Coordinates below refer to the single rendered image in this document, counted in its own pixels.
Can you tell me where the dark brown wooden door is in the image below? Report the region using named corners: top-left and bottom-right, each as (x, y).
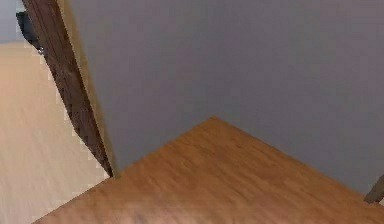
top-left (21, 0), bottom-right (114, 178)

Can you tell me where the black door handle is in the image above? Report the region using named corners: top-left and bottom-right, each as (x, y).
top-left (15, 11), bottom-right (44, 52)

